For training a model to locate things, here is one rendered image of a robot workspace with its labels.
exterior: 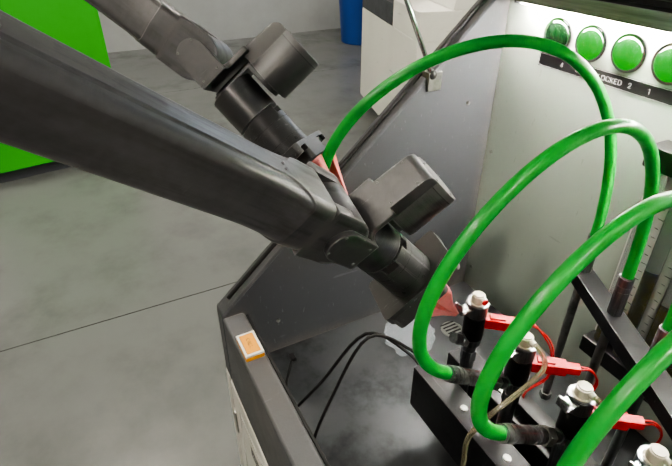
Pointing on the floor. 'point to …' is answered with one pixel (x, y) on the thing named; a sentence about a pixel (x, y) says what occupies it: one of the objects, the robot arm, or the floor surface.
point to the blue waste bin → (351, 6)
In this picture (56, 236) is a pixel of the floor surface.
